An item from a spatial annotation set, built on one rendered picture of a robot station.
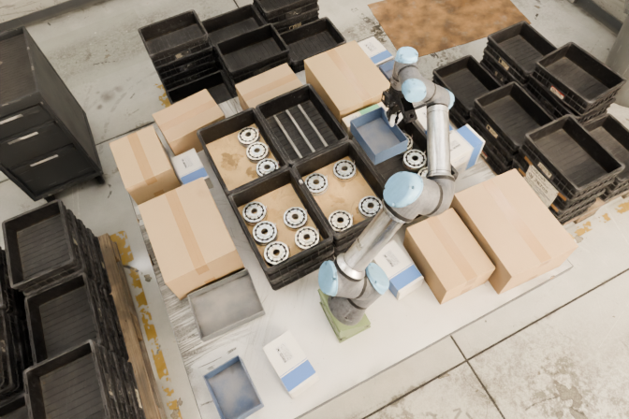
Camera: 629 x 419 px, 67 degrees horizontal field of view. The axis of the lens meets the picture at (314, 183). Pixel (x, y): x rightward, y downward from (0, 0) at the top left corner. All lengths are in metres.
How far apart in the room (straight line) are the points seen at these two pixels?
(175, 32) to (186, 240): 1.89
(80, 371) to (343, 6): 3.32
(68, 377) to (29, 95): 1.41
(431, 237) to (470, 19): 2.61
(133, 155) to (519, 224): 1.73
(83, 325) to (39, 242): 0.51
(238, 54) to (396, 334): 2.06
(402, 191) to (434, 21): 2.88
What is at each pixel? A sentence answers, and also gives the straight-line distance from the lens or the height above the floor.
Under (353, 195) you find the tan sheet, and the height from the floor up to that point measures 0.83.
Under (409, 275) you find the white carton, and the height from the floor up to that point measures 0.79.
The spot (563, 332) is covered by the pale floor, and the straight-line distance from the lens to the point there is 2.95.
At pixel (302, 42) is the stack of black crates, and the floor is 0.38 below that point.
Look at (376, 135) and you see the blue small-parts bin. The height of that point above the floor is 1.07.
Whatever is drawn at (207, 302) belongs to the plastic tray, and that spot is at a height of 0.70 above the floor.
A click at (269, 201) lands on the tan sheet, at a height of 0.83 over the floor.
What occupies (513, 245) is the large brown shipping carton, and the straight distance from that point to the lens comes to 2.01.
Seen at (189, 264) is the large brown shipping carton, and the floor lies 0.90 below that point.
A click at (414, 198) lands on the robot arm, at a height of 1.38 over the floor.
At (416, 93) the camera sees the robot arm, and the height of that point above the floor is 1.43.
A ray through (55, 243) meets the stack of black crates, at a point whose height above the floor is 0.49.
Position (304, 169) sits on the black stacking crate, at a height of 0.88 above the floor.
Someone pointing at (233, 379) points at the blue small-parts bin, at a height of 0.70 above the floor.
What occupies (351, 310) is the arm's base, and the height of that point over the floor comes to 0.89.
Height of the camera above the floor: 2.63
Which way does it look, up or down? 57 degrees down
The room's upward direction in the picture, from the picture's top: 7 degrees counter-clockwise
